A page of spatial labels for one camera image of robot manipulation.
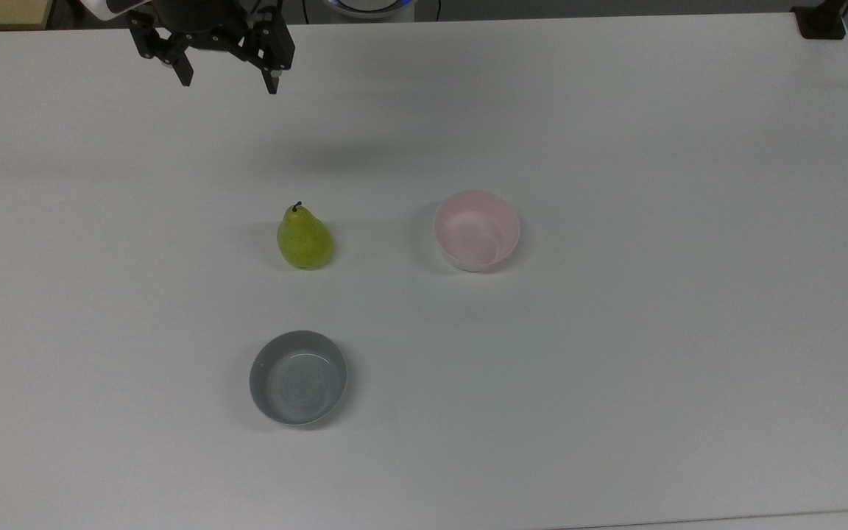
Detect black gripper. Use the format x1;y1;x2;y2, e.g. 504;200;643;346
127;0;297;96

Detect green pear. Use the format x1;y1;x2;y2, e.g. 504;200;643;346
276;201;335;271

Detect pink bowl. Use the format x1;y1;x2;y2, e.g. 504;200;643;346
434;190;522;273

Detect grey bowl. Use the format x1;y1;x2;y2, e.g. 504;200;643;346
249;330;349;427

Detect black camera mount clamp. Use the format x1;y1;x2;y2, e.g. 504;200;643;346
791;0;848;40

